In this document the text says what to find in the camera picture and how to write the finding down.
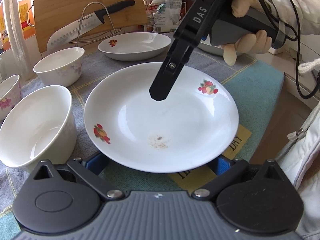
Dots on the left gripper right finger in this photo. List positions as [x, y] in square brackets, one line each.
[228, 172]

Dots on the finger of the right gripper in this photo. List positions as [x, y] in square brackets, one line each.
[176, 58]

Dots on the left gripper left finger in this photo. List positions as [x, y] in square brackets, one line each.
[87, 171]

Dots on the white fruit plate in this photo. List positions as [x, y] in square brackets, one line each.
[192, 126]
[134, 46]

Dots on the plain white bowl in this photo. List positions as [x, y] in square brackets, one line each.
[40, 127]

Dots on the white floral bowl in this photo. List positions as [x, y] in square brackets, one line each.
[63, 67]

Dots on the pink floral bowl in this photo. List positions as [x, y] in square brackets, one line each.
[10, 95]

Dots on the white stained plate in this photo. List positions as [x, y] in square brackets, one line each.
[207, 47]

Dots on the white sleeved right forearm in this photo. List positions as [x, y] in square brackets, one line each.
[306, 10]

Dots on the white printed food bag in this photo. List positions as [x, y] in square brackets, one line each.
[168, 16]

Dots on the red white paper bag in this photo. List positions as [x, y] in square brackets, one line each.
[150, 9]

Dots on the white plastic seasoning box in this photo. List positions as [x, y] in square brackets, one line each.
[274, 51]

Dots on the bamboo cutting board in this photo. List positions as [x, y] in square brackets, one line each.
[51, 15]

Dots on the orange cooking wine jug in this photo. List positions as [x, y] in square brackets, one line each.
[26, 19]

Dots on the tall cling film roll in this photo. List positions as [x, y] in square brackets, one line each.
[17, 42]

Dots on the black handled kitchen knife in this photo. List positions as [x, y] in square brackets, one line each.
[85, 24]

